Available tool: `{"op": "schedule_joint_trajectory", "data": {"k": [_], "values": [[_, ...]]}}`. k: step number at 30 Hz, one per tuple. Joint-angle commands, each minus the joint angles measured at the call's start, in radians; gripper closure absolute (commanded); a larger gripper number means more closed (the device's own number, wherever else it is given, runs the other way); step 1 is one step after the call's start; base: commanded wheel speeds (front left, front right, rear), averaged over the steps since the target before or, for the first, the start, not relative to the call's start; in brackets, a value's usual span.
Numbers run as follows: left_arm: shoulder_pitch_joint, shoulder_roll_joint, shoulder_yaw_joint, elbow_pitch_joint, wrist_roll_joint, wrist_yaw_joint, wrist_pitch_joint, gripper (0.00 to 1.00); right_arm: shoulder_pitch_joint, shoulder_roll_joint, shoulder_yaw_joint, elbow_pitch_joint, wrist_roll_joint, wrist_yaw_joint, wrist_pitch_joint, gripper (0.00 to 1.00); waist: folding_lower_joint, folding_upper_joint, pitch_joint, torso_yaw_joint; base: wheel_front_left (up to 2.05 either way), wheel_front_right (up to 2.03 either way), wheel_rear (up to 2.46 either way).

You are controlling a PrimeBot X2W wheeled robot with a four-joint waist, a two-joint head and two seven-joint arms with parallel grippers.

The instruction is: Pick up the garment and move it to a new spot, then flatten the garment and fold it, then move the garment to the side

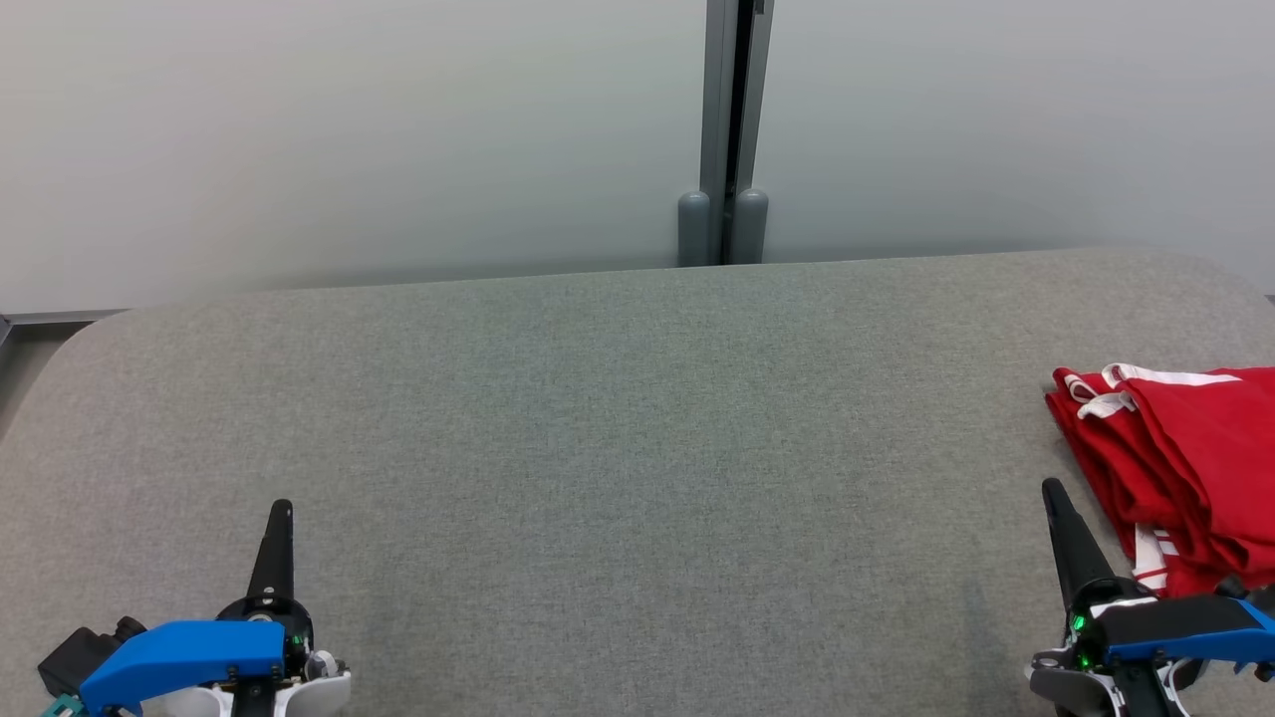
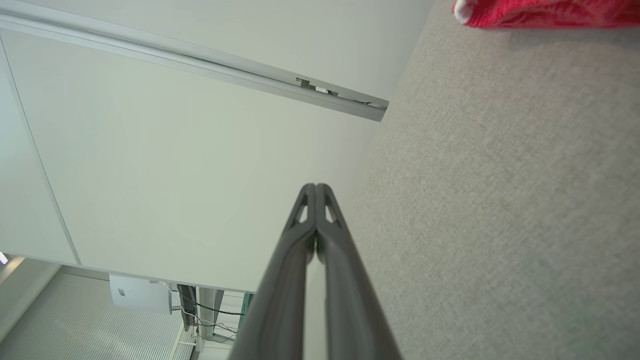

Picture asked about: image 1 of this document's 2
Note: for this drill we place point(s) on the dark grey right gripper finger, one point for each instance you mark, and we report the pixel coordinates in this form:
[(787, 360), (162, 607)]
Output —
[(1076, 548)]

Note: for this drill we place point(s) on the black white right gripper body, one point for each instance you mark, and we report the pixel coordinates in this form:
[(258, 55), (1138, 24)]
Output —
[(1081, 682)]

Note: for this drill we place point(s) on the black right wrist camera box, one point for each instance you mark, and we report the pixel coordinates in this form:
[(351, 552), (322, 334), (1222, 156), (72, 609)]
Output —
[(1257, 592)]

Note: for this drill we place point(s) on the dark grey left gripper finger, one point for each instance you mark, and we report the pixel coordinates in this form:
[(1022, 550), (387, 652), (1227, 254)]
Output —
[(273, 558)]

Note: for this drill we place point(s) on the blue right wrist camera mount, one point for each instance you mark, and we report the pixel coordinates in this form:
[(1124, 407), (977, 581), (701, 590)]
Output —
[(1185, 627)]

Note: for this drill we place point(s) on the grey metal partition post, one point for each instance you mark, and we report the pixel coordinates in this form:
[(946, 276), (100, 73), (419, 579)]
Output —
[(732, 119)]

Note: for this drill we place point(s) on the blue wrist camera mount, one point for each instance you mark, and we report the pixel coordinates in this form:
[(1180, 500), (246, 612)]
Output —
[(189, 657), (1185, 627)]

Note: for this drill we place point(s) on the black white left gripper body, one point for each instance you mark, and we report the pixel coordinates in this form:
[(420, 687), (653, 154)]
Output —
[(299, 687)]

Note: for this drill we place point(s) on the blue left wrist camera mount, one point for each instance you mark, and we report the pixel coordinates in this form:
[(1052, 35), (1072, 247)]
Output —
[(189, 657)]

